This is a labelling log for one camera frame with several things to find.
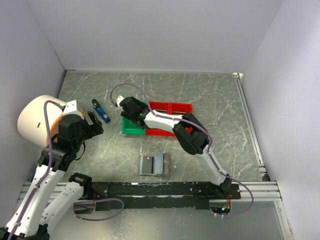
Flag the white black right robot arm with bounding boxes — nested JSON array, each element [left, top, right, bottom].
[[116, 95, 232, 199]]

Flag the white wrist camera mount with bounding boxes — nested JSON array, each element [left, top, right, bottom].
[[116, 95, 125, 107], [62, 100, 85, 123]]

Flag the grey card holder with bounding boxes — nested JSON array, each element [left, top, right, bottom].
[[137, 153, 171, 177]]

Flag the red plastic bin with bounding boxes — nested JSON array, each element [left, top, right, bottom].
[[145, 101, 175, 137], [167, 102, 193, 115]]

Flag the blue stapler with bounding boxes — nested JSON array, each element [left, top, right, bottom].
[[91, 98, 111, 124]]

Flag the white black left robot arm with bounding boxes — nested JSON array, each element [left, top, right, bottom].
[[0, 111, 103, 240]]

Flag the red middle plastic bin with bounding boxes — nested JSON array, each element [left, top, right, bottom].
[[145, 101, 175, 137]]

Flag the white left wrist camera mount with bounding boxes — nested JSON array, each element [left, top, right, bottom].
[[62, 100, 85, 123]]

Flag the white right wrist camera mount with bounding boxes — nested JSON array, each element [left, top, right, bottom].
[[116, 95, 125, 107]]

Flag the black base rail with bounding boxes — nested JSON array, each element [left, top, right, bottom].
[[80, 181, 241, 210]]

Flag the green plastic bin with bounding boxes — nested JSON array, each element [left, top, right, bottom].
[[121, 99, 149, 136]]

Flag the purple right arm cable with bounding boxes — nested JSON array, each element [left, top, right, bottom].
[[109, 82, 255, 219]]

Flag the white drum with orange lid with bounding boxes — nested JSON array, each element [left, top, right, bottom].
[[17, 95, 67, 148]]

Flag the red right plastic bin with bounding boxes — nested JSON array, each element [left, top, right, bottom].
[[167, 102, 193, 115]]

